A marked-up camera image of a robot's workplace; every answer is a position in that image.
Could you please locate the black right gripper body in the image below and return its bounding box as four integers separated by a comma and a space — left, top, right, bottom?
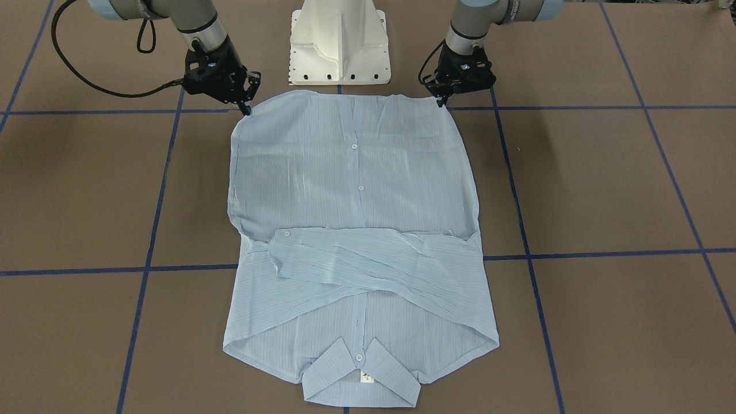
182, 37, 261, 107

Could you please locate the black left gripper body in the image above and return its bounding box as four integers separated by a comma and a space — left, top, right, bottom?
425, 41, 497, 99

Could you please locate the light blue button-up shirt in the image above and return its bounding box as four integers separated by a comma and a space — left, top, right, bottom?
223, 91, 500, 407

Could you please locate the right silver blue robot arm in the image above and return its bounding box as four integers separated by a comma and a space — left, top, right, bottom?
89, 1, 261, 116

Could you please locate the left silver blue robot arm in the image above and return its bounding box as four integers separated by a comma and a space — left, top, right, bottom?
417, 1, 563, 108

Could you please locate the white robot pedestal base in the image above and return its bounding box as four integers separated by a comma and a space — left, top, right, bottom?
287, 1, 392, 86

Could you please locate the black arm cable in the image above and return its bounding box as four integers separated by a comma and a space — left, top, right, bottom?
51, 0, 187, 98

